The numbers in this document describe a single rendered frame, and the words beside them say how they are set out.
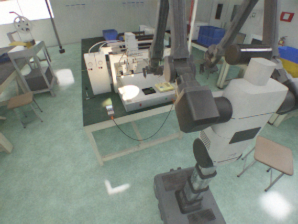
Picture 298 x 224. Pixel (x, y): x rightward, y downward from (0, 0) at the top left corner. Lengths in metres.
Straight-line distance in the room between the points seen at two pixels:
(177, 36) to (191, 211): 1.35
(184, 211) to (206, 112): 1.14
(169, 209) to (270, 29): 1.42
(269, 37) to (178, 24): 0.44
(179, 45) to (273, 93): 0.34
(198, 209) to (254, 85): 1.19
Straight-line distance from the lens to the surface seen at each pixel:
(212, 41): 4.15
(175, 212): 1.47
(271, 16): 0.84
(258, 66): 0.54
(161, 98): 1.52
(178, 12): 0.57
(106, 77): 1.75
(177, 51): 0.53
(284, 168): 1.90
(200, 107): 0.41
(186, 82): 0.47
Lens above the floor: 1.68
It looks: 40 degrees down
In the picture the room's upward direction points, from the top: straight up
